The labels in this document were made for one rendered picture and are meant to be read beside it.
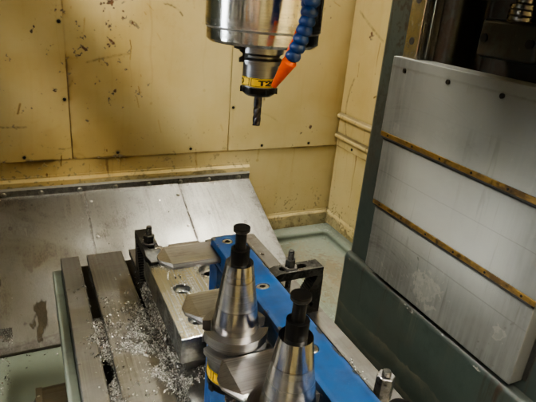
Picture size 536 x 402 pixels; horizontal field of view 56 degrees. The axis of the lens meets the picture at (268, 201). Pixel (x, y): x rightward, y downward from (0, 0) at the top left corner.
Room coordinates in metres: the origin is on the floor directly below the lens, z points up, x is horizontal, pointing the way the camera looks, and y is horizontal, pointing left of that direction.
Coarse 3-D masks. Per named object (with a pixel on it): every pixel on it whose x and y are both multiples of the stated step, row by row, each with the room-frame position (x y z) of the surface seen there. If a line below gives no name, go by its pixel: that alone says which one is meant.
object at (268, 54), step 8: (248, 48) 0.71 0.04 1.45; (240, 56) 0.73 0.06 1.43; (248, 56) 0.71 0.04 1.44; (256, 56) 0.71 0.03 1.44; (264, 56) 0.70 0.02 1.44; (272, 56) 0.71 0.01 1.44; (248, 64) 0.70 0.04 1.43; (256, 64) 0.70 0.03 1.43; (264, 64) 0.70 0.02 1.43; (272, 64) 0.71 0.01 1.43
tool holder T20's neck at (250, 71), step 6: (246, 66) 0.71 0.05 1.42; (252, 66) 0.71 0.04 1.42; (258, 66) 0.71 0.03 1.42; (264, 66) 0.71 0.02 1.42; (276, 66) 0.72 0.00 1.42; (246, 72) 0.71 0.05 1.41; (252, 72) 0.71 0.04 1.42; (258, 72) 0.71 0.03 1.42; (264, 72) 0.71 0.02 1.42; (270, 72) 0.71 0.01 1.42; (276, 72) 0.72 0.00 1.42; (258, 78) 0.71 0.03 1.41; (264, 78) 0.71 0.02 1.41; (270, 78) 0.71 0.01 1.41
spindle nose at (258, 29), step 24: (216, 0) 0.68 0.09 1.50; (240, 0) 0.66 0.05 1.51; (264, 0) 0.65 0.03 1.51; (288, 0) 0.66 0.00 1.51; (216, 24) 0.68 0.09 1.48; (240, 24) 0.66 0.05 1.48; (264, 24) 0.65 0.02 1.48; (288, 24) 0.66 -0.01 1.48; (264, 48) 0.66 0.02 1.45; (312, 48) 0.70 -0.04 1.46
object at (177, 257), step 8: (168, 248) 0.55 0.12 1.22; (176, 248) 0.55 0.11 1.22; (184, 248) 0.55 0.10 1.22; (192, 248) 0.55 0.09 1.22; (200, 248) 0.56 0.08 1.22; (208, 248) 0.56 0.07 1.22; (160, 256) 0.53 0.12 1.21; (168, 256) 0.53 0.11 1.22; (176, 256) 0.53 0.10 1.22; (184, 256) 0.53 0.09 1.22; (192, 256) 0.53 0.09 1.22; (200, 256) 0.54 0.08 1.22; (208, 256) 0.54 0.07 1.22; (216, 256) 0.54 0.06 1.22; (168, 264) 0.51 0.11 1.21; (176, 264) 0.51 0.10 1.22; (184, 264) 0.52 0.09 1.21; (192, 264) 0.52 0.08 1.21; (200, 264) 0.52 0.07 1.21; (208, 264) 0.53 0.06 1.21
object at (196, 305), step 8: (192, 296) 0.45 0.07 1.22; (200, 296) 0.45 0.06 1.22; (208, 296) 0.45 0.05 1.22; (216, 296) 0.45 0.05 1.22; (184, 304) 0.44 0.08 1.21; (192, 304) 0.44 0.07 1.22; (200, 304) 0.44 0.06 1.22; (208, 304) 0.44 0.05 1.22; (184, 312) 0.42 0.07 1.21; (192, 312) 0.42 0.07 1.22; (200, 312) 0.42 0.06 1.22; (200, 320) 0.41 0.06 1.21
